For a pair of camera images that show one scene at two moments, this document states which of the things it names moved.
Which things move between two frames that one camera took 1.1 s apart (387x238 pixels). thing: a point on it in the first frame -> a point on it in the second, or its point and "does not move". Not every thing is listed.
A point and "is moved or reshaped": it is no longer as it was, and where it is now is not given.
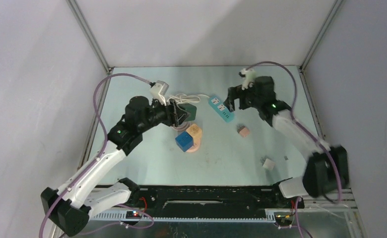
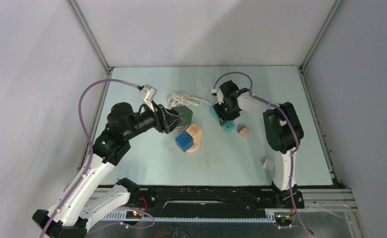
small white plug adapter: (269, 164) does not move
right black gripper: (234, 92) -> (218, 109)
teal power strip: (217, 104) is moved or reshaped
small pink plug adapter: (243, 131) does not move
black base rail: (214, 199) does not move
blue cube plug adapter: (184, 141) does not move
